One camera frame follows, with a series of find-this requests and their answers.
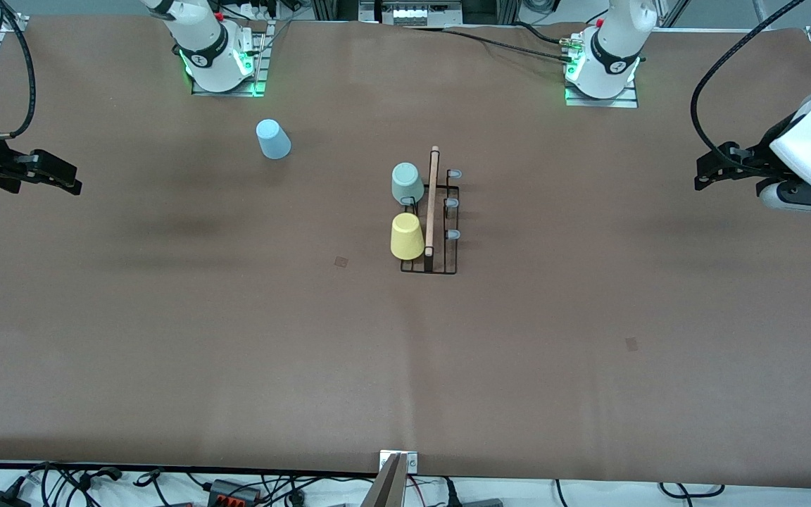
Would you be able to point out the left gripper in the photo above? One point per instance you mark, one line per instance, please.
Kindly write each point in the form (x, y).
(758, 161)

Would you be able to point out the pale green plastic cup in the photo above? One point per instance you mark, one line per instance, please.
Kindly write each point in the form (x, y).
(407, 183)

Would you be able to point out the yellow plastic cup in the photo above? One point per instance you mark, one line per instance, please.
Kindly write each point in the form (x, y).
(407, 238)

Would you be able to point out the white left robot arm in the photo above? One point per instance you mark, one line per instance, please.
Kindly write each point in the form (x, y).
(613, 49)

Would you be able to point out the light blue plastic cup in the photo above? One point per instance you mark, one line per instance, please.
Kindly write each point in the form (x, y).
(274, 139)

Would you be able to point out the black power adapter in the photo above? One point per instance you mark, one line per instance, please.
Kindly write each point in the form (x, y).
(1, 500)

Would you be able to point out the brown table cover mat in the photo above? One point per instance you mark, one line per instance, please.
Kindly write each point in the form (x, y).
(448, 352)

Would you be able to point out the power strip with white sockets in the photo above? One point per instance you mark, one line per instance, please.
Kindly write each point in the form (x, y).
(409, 14)

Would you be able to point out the orange black connector block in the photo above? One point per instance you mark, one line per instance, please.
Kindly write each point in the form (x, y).
(233, 493)

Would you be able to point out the grey box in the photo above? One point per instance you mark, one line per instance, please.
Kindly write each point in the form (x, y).
(483, 503)

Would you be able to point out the black plug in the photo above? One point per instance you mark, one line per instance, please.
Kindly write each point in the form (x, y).
(451, 496)

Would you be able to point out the aluminium left arm base plate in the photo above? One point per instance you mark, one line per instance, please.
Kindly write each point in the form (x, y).
(602, 103)

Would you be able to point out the aluminium right arm base plate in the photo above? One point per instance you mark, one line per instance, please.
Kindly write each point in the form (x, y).
(259, 63)

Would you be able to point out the white metal bracket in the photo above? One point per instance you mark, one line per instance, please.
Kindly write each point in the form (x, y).
(411, 462)

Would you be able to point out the grey camera stand bar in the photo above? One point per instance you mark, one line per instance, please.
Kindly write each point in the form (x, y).
(386, 493)

